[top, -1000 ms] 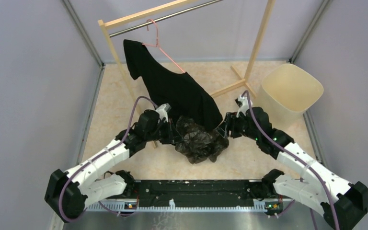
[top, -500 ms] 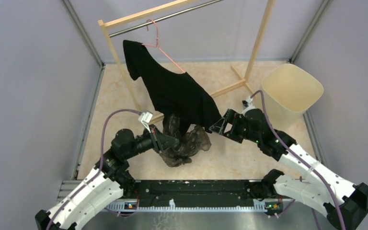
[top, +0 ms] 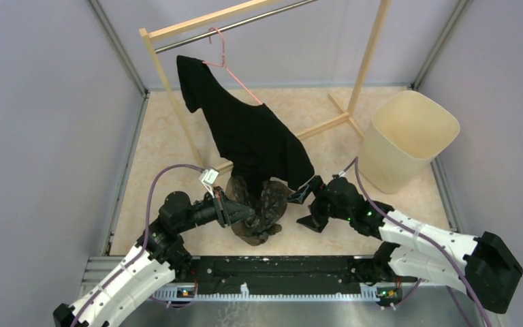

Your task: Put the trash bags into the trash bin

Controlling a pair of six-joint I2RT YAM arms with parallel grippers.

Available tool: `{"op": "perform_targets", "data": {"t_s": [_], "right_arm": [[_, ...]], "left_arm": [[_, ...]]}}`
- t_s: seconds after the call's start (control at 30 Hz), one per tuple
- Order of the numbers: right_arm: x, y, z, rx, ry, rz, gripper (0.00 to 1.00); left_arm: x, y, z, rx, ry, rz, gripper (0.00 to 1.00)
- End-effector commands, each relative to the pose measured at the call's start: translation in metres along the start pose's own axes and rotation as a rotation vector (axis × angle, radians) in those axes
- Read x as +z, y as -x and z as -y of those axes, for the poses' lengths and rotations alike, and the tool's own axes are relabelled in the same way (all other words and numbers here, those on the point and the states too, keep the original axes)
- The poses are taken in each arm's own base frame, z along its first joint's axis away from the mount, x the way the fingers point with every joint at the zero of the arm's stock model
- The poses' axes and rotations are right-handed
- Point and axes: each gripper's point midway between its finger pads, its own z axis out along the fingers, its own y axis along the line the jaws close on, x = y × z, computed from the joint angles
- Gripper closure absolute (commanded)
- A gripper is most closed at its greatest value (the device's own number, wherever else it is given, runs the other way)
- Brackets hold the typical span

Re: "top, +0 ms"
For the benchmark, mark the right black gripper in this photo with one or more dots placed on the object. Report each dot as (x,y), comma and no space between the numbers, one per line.
(316,221)

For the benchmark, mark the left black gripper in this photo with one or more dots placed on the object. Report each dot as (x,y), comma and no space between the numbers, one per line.
(227,211)

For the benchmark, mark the dark translucent trash bag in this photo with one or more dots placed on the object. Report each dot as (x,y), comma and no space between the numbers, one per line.
(269,207)

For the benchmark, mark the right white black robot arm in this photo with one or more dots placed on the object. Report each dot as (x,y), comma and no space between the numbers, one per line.
(483,267)

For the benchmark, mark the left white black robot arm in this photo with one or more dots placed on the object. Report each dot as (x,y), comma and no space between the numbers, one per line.
(158,258)

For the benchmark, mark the beige plastic trash bin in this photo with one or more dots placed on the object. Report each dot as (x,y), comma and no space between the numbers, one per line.
(404,135)

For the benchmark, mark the black t-shirt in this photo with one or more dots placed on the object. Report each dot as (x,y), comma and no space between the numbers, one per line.
(253,138)

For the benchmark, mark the metal hanging rod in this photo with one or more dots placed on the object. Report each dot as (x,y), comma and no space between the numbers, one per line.
(233,26)

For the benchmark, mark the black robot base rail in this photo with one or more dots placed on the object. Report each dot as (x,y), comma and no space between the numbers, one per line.
(285,275)

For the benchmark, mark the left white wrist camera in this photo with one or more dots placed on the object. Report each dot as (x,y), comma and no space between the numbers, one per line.
(208,178)

